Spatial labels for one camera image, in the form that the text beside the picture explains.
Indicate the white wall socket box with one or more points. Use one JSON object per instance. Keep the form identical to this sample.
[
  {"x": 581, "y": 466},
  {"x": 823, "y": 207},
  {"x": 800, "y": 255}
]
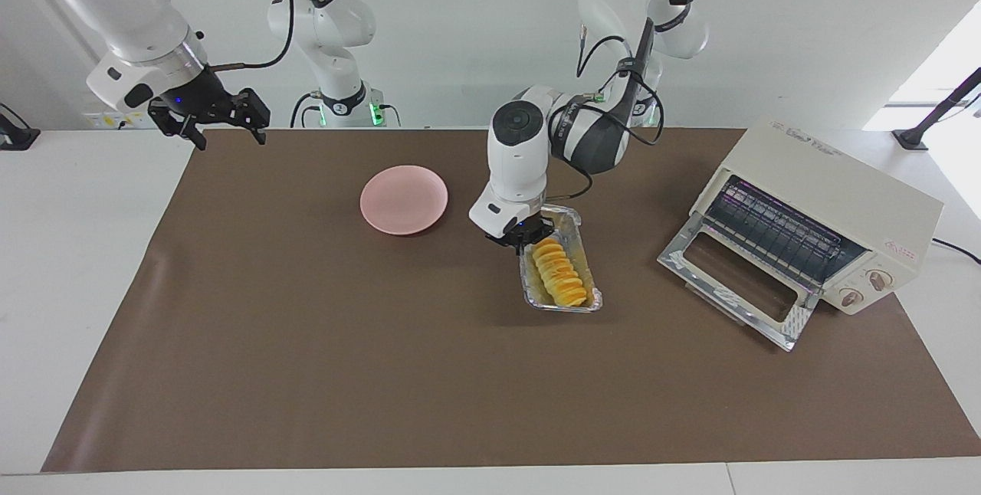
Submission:
[{"x": 107, "y": 119}]

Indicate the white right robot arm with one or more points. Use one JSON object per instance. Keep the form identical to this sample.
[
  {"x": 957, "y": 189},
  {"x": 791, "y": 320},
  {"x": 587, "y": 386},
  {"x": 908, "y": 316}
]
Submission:
[{"x": 130, "y": 4}]

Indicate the black camera stand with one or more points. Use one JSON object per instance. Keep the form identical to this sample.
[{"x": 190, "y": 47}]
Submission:
[{"x": 939, "y": 112}]

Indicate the white toaster oven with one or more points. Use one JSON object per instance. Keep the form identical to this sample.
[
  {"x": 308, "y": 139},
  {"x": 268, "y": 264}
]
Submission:
[{"x": 843, "y": 188}]

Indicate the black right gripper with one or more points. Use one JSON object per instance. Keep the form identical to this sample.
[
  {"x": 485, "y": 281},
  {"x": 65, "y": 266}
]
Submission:
[{"x": 195, "y": 96}]

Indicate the brown table mat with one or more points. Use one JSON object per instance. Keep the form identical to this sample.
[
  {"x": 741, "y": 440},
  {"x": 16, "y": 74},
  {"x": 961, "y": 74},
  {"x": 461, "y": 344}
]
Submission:
[{"x": 383, "y": 372}]

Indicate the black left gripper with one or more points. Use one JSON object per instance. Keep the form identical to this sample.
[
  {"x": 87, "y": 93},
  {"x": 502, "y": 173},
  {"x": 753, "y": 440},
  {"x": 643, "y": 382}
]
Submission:
[{"x": 510, "y": 228}]

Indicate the glass oven door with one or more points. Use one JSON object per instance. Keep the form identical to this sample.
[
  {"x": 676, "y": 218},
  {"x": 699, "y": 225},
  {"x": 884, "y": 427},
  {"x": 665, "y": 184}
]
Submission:
[{"x": 690, "y": 261}]

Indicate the pink round plate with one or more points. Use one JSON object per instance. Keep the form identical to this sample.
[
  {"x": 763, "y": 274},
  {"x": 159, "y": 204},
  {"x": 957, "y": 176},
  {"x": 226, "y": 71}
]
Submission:
[{"x": 404, "y": 200}]

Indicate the black clamp mount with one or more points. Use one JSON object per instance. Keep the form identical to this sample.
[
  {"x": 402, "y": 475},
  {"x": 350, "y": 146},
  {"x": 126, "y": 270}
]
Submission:
[{"x": 17, "y": 135}]

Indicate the yellow sliced bread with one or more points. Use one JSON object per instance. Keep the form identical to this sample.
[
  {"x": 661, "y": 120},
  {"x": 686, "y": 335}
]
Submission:
[{"x": 559, "y": 273}]

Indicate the aluminium foil tray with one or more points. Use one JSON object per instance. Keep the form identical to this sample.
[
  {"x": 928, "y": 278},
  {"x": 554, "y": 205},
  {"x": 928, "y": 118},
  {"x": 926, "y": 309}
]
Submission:
[{"x": 590, "y": 280}]

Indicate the beige oven knob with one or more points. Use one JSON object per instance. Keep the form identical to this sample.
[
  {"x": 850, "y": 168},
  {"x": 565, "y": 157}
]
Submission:
[
  {"x": 851, "y": 297},
  {"x": 879, "y": 279}
]

